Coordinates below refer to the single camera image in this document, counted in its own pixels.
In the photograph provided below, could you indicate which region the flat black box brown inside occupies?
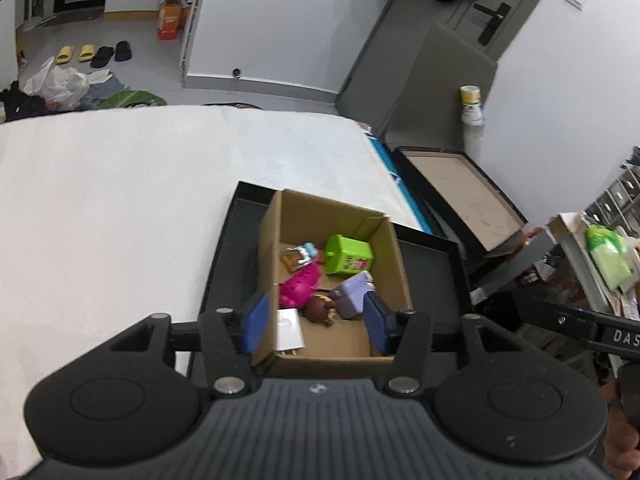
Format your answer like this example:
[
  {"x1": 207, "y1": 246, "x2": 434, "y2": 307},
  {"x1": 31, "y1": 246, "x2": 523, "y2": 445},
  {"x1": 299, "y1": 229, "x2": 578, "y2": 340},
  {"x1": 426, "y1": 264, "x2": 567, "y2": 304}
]
[{"x1": 389, "y1": 145, "x2": 530, "y2": 267}]

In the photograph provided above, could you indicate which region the person's right hand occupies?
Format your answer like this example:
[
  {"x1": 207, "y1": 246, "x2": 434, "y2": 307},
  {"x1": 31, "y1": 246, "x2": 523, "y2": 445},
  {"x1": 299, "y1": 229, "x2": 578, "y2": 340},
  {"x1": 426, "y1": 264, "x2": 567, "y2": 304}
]
[{"x1": 601, "y1": 366, "x2": 640, "y2": 477}]

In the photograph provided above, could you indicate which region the brown-headed figurine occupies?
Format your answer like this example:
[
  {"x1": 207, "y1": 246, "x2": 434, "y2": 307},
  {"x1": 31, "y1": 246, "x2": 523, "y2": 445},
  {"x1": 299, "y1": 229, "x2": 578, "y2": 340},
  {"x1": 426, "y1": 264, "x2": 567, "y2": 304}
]
[{"x1": 302, "y1": 293, "x2": 339, "y2": 327}]

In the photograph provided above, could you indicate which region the pink toy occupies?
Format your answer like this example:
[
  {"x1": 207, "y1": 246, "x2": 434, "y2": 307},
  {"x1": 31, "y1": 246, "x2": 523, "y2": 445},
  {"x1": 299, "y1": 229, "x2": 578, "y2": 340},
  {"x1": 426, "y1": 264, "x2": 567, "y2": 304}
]
[{"x1": 278, "y1": 262, "x2": 324, "y2": 309}]

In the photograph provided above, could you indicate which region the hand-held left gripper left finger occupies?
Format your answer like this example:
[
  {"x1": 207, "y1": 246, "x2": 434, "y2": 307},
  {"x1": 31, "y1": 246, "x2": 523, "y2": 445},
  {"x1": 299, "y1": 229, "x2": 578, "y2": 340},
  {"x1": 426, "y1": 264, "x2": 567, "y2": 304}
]
[{"x1": 107, "y1": 291, "x2": 271, "y2": 399}]

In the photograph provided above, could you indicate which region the blue figure toy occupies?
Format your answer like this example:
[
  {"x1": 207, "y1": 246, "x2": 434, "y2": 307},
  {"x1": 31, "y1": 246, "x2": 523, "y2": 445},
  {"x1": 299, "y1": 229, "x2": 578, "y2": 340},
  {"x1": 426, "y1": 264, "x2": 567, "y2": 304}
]
[{"x1": 279, "y1": 242, "x2": 321, "y2": 274}]

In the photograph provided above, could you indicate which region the white cube charger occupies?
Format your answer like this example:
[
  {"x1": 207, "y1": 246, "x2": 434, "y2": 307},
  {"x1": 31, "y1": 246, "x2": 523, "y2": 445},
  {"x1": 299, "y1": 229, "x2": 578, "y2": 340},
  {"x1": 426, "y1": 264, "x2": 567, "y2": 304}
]
[{"x1": 329, "y1": 270, "x2": 376, "y2": 320}]

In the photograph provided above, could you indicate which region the black clothing pile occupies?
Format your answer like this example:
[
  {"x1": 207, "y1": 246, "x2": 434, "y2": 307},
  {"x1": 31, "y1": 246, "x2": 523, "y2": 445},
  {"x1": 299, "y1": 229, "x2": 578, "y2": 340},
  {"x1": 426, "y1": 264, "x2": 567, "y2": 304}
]
[{"x1": 0, "y1": 79, "x2": 49, "y2": 124}]

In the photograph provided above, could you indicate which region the grey leaning board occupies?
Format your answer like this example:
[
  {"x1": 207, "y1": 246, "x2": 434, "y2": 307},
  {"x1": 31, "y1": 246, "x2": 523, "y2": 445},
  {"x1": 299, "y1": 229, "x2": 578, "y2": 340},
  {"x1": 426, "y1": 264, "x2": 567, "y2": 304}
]
[{"x1": 384, "y1": 19, "x2": 499, "y2": 154}]

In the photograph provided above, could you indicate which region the white plastic bag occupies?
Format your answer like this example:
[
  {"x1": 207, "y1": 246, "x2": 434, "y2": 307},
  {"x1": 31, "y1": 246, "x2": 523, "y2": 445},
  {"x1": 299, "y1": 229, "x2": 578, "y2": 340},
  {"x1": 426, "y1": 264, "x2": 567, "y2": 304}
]
[{"x1": 22, "y1": 57, "x2": 89, "y2": 111}]

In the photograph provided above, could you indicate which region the drawer organizer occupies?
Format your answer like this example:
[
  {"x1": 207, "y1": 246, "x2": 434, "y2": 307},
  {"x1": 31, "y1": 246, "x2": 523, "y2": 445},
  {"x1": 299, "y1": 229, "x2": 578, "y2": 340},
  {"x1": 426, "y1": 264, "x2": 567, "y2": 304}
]
[{"x1": 582, "y1": 162, "x2": 640, "y2": 241}]

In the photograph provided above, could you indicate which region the grey desk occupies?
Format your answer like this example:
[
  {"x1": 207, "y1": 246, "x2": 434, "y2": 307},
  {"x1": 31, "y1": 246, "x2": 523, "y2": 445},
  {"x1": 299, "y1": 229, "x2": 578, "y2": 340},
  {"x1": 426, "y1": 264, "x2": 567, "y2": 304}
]
[{"x1": 546, "y1": 212, "x2": 640, "y2": 322}]

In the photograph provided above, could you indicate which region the green tissue pack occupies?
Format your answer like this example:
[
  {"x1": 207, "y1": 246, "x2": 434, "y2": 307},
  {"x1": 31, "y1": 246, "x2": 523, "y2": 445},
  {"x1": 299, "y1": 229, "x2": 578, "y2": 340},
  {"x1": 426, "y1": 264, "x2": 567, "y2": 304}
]
[{"x1": 585, "y1": 223, "x2": 634, "y2": 291}]

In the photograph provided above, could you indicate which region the white power adapter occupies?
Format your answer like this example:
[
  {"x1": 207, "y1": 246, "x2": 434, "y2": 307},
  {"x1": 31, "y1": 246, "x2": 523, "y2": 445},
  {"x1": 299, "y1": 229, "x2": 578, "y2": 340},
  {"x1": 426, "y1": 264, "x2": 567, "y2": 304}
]
[{"x1": 275, "y1": 308, "x2": 306, "y2": 354}]

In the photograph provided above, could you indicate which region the bottle with yellow cap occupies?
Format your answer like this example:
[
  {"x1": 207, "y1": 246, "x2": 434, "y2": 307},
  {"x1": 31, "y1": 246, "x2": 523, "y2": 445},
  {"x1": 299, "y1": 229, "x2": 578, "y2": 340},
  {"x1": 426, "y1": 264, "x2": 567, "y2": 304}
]
[{"x1": 458, "y1": 84, "x2": 486, "y2": 161}]

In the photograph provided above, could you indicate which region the white narrow rack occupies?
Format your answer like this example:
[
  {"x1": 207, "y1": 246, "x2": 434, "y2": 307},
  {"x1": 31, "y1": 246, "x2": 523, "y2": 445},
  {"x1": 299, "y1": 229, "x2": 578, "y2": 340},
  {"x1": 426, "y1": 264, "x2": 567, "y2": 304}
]
[{"x1": 178, "y1": 0, "x2": 209, "y2": 69}]

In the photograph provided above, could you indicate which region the black door handle lock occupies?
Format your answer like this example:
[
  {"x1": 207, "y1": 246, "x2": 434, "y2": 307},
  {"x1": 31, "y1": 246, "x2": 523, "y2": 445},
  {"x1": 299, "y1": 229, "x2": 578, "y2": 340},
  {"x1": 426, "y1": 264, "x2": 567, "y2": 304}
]
[{"x1": 473, "y1": 2, "x2": 512, "y2": 46}]

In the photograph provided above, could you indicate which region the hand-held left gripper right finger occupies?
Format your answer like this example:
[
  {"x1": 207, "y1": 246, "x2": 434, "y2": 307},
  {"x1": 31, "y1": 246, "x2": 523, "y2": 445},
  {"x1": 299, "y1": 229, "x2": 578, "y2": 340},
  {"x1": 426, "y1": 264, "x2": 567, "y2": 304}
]
[{"x1": 363, "y1": 291, "x2": 524, "y2": 399}]

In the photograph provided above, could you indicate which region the green cloth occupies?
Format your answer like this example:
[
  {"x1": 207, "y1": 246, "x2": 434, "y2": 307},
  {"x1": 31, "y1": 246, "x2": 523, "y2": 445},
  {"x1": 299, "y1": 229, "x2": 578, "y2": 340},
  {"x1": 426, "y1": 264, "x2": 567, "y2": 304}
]
[{"x1": 99, "y1": 89, "x2": 167, "y2": 109}]

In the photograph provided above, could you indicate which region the black tray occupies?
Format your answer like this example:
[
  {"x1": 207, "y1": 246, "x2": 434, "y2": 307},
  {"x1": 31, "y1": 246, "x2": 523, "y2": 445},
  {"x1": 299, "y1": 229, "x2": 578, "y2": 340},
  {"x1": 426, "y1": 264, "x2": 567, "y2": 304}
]
[{"x1": 187, "y1": 180, "x2": 474, "y2": 392}]

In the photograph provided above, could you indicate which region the green toy box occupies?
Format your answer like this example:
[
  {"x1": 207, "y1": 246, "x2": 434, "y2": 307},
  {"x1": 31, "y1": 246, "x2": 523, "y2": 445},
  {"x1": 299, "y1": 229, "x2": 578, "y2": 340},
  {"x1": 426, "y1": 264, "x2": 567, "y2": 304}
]
[{"x1": 323, "y1": 233, "x2": 375, "y2": 276}]

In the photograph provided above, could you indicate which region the grey door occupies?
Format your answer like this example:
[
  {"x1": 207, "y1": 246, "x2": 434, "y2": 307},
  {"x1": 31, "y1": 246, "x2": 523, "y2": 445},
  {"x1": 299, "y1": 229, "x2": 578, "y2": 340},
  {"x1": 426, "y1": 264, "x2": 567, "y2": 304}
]
[{"x1": 336, "y1": 0, "x2": 571, "y2": 133}]

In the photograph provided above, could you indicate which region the orange cardboard box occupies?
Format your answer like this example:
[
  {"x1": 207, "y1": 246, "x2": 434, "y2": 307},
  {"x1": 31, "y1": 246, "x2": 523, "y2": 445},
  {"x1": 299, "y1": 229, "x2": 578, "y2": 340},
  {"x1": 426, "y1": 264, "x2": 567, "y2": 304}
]
[{"x1": 156, "y1": 0, "x2": 187, "y2": 41}]

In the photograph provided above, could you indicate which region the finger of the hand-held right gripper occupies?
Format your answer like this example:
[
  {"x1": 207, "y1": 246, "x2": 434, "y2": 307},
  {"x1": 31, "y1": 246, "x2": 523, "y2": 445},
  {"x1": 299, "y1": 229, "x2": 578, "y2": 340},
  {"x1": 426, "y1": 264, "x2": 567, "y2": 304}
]
[{"x1": 519, "y1": 295, "x2": 607, "y2": 352}]

